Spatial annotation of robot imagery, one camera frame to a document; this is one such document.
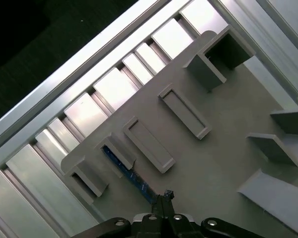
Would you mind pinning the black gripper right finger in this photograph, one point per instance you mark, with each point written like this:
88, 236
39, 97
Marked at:
175, 228

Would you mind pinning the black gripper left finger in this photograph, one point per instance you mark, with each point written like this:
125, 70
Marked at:
154, 228

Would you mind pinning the grey parts rack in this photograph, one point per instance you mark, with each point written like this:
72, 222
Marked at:
213, 153

